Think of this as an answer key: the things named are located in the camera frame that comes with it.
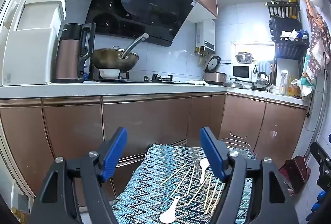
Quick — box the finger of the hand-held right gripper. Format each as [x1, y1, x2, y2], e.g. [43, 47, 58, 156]
[310, 141, 331, 189]

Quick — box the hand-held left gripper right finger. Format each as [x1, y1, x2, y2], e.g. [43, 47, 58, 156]
[199, 126, 299, 224]

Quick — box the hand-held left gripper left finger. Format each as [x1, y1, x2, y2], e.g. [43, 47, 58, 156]
[28, 126, 128, 224]

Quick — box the white ceramic spoon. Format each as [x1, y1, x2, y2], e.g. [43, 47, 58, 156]
[159, 195, 181, 224]
[199, 157, 210, 184]

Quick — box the person's right hand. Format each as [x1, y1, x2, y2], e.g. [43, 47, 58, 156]
[305, 189, 330, 223]

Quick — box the red dustpan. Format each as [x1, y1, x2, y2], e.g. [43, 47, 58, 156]
[278, 155, 312, 195]

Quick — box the zigzag knit mat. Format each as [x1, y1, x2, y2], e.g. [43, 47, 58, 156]
[111, 143, 255, 224]

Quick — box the glass pan lid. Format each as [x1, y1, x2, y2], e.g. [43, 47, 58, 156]
[222, 78, 246, 89]

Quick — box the rice cooker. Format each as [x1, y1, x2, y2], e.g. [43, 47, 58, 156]
[203, 55, 228, 86]

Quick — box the yellow bottle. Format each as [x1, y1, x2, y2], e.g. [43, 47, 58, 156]
[288, 77, 302, 97]

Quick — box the white bowl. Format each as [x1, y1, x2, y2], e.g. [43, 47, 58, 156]
[99, 68, 121, 79]

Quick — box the teal white plastic bag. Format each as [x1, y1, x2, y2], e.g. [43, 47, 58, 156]
[291, 51, 317, 97]

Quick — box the gas stove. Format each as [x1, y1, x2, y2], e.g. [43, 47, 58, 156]
[89, 73, 192, 85]

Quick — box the spray bottle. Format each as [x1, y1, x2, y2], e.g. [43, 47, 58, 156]
[279, 70, 289, 95]

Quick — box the white microwave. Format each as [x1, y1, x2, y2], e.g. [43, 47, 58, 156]
[232, 64, 252, 81]

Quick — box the steel wok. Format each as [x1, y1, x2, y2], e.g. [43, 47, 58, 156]
[90, 33, 150, 72]

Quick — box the steel pot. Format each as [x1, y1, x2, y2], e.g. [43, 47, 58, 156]
[235, 51, 254, 64]

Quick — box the blue cloth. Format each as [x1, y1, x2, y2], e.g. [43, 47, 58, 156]
[256, 60, 272, 77]

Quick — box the brown electric kettle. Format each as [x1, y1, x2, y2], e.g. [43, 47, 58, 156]
[53, 23, 97, 84]

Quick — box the amber bottle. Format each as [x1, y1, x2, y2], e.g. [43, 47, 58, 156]
[12, 207, 25, 224]

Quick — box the white water heater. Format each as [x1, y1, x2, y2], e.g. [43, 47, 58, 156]
[195, 19, 216, 55]

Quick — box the floral apron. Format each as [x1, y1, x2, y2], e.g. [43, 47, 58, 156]
[302, 0, 331, 80]

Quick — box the white countertop appliance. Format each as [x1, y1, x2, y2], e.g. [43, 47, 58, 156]
[1, 0, 66, 86]

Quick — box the black range hood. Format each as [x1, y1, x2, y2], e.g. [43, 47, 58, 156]
[85, 0, 199, 47]

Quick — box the metal wire rack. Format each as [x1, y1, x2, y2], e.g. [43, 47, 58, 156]
[219, 131, 258, 162]

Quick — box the black wall rack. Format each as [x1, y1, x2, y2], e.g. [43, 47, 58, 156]
[266, 0, 311, 59]

